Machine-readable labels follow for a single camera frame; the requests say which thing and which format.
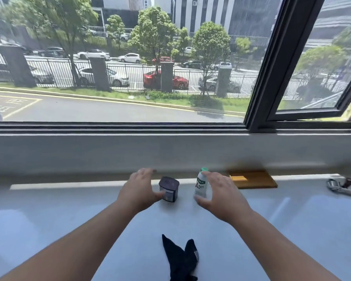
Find person's right hand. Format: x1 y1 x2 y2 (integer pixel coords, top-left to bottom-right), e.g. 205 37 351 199
193 171 254 226

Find person's left hand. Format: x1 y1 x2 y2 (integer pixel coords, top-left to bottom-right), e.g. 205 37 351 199
117 168 166 215

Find dark lidded jar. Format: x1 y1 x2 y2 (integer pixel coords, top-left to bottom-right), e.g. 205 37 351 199
158 176 180 204

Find white green-capped bottle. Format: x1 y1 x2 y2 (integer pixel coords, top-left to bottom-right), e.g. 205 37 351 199
193 167 210 201

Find wooden tray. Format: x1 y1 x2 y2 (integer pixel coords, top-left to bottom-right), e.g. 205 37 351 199
229 170 278 190

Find black cloth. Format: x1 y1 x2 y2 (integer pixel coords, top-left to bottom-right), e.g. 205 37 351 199
161 234 199 281

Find person's left forearm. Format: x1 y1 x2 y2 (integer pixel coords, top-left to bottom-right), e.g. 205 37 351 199
0 201 137 281

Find person's right forearm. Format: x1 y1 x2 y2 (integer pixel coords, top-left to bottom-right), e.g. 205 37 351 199
232 210 343 281

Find red car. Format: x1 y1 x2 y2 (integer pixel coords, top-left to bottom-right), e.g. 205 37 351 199
143 70 190 90

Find silver metal tool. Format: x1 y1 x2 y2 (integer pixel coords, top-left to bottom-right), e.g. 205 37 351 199
326 177 351 199

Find white car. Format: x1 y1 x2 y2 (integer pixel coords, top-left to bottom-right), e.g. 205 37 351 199
76 67 130 87
77 49 111 60
118 53 142 64

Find black open window sash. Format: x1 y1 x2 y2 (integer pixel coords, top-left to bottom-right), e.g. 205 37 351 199
265 0 351 123

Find grey stone fence pillar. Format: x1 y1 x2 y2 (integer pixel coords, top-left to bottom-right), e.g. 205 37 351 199
89 57 112 92
216 66 233 99
160 62 175 94
0 45 37 89

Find silver car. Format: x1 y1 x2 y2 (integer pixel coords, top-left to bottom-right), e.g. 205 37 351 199
199 76 241 94

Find black metal fence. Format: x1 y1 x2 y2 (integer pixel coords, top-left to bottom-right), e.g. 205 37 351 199
0 51 351 100

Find grey car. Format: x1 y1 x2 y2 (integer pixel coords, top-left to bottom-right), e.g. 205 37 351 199
0 62 55 85

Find round green tree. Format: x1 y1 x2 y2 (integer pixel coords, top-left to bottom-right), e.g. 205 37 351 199
192 21 231 96
128 7 179 83

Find small green tree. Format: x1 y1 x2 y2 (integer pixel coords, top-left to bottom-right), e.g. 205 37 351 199
106 14 126 51

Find striped white office building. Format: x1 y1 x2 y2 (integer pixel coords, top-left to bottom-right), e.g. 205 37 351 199
172 0 282 37

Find large green tree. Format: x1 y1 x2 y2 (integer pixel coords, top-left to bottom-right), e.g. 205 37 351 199
5 0 99 86

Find black window frame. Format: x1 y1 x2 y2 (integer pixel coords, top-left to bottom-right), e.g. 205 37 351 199
0 0 351 135

